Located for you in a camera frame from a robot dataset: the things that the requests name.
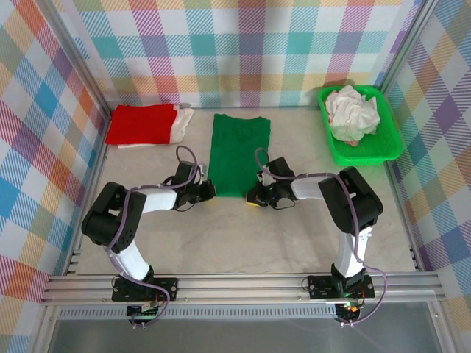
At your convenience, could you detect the green t-shirt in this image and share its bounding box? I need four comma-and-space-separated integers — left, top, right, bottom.
207, 113, 273, 200

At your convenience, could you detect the folded white t-shirt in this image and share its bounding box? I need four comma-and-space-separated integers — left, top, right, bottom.
117, 104, 196, 149

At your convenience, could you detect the folded red t-shirt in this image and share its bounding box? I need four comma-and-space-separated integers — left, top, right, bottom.
105, 104, 180, 146

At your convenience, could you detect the crumpled white t-shirt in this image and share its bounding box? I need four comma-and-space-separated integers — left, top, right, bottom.
323, 85, 382, 146

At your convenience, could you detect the green plastic basket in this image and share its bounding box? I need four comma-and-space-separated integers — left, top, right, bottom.
317, 85, 406, 168

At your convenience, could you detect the black controller board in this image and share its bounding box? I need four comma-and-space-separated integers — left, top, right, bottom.
126, 303, 163, 329
335, 299, 366, 327

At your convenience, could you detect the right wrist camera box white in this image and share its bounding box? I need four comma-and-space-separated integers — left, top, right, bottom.
255, 165, 275, 187

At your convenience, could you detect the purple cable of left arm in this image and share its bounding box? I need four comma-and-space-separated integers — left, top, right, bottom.
105, 145, 208, 329

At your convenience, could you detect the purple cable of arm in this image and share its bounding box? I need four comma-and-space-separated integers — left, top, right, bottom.
105, 145, 208, 329
253, 146, 388, 327

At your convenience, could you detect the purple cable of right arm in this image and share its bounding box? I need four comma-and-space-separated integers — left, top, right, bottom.
253, 146, 388, 327

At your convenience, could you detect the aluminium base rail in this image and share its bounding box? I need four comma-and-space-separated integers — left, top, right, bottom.
39, 273, 447, 307

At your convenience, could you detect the grey slotted cable duct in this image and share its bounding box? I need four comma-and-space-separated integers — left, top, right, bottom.
57, 307, 340, 319

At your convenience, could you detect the aluminium corner post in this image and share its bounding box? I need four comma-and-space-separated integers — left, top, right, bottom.
35, 0, 113, 121
377, 0, 441, 97

